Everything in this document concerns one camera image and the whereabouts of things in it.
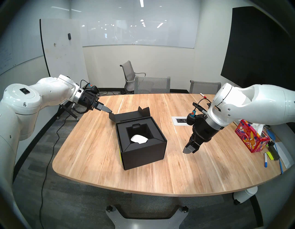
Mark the yellow sticky note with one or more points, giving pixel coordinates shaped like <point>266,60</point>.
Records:
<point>120,155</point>

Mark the silver table power panel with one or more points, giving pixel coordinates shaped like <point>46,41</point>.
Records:
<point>179,121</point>

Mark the black cardboard box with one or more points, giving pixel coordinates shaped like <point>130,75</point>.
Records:
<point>143,157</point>

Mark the rolling whiteboard on stand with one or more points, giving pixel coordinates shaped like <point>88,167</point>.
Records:
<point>64,46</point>

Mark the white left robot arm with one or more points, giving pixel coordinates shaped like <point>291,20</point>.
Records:
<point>46,92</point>

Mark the dark whiteboard eraser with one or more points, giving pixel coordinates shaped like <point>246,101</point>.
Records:
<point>274,152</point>

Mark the glass wall whiteboard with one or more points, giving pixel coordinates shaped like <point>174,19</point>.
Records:
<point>138,27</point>

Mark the gray mesh office chair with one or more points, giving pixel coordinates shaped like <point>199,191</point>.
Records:
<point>152,85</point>

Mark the white computer mouse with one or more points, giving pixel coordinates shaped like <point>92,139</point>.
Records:
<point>139,139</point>

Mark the blue capped marker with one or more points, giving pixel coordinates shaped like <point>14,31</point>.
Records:
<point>265,160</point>

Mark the white paper sheet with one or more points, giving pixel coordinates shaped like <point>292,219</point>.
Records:
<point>285,154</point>

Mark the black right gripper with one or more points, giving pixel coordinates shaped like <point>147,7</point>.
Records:
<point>204,131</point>

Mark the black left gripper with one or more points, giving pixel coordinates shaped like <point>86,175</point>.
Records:
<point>87,100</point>

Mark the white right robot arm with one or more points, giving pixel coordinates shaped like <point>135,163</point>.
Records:
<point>253,101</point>

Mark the white tissue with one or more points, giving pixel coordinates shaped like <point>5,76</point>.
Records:
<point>259,128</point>

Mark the red floral tissue box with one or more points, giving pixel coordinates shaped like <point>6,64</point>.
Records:
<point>249,138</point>

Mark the blue fly swatter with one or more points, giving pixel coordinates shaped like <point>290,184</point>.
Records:
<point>271,135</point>

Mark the gray plain-back office chair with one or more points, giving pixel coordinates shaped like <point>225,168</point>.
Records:
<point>205,88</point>

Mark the large black wall screen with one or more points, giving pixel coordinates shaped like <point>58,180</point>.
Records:
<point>258,46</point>

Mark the gray office chair with armrests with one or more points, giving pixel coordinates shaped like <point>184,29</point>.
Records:
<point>128,71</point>

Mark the yellow sticky note pad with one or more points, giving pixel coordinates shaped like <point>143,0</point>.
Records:
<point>269,156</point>

